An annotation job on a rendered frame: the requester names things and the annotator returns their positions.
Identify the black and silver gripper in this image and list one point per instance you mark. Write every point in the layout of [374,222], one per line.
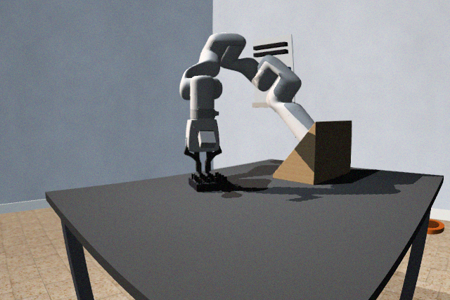
[192,143]

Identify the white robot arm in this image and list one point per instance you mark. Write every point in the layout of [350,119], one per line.
[222,50]

